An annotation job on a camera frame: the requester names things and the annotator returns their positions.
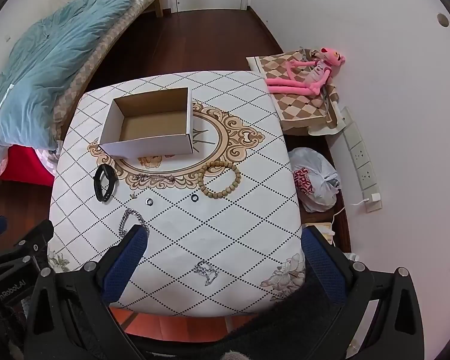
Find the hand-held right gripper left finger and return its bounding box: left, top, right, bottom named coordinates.
left=24, top=224, right=150, bottom=360

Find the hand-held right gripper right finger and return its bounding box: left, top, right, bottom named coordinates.
left=301, top=227, right=425, bottom=360

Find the pale yellow packet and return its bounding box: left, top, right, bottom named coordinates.
left=304, top=222, right=337, bottom=247

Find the red cloth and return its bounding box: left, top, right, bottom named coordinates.
left=0, top=144, right=57, bottom=189

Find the white plastic bag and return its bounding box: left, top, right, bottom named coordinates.
left=288, top=147, right=342, bottom=214

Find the white diamond-print tablecloth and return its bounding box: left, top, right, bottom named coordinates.
left=47, top=70, right=307, bottom=317

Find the white power strip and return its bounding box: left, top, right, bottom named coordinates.
left=339, top=106, right=383, bottom=213

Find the white cardboard box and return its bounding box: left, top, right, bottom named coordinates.
left=98, top=87, right=194, bottom=159

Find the brown checkered cushion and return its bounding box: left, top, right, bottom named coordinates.
left=245, top=49, right=343, bottom=136

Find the light blue blanket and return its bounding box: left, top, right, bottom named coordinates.
left=0, top=0, right=136, bottom=187

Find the bed with checkered sheet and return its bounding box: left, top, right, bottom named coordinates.
left=52, top=0, right=164, bottom=140

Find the pink plush toy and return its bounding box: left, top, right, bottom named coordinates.
left=265, top=47, right=347, bottom=98

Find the silver curb chain bracelet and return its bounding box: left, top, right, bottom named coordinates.
left=119, top=208, right=149, bottom=239

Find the white charger cable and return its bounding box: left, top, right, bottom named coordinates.
left=328, top=199, right=365, bottom=246

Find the black band bracelet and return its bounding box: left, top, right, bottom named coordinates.
left=94, top=163, right=115, bottom=203

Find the tangled silver chain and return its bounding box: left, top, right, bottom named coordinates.
left=193, top=260, right=220, bottom=288

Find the thin silver necklace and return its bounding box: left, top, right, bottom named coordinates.
left=133, top=172, right=177, bottom=188

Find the wooden bead bracelet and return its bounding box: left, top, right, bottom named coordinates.
left=198, top=160, right=242, bottom=200

